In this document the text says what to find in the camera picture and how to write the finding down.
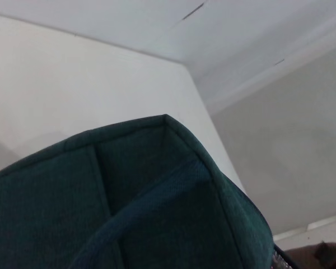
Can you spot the teal insulated lunch bag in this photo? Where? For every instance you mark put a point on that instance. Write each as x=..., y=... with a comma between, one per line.
x=128, y=210

